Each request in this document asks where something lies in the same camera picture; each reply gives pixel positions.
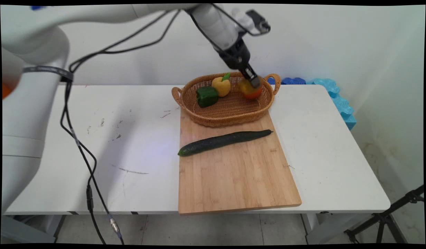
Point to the red orange toy tomato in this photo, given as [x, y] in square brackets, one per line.
[256, 95]

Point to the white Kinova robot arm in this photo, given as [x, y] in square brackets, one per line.
[26, 121]

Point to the dark blue foam piece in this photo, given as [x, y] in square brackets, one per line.
[293, 81]
[271, 81]

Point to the bamboo cutting board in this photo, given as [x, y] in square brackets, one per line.
[233, 180]

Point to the yellow toy apple with leaf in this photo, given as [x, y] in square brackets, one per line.
[221, 86]

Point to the black tripod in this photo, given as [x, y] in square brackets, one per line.
[384, 217]

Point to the white table leg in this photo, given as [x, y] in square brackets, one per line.
[311, 224]

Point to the green toy bell pepper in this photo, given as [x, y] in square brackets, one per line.
[206, 97]

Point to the gray wrist camera box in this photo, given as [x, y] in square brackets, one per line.
[258, 21]

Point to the gray metal base frame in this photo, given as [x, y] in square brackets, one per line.
[22, 231]

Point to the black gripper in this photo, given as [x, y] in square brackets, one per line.
[235, 55]

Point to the light blue foam piece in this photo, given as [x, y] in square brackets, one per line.
[342, 106]
[351, 121]
[325, 86]

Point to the dark green cucumber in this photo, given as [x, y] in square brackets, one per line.
[219, 141]

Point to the orange toy bell pepper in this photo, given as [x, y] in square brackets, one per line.
[246, 87]

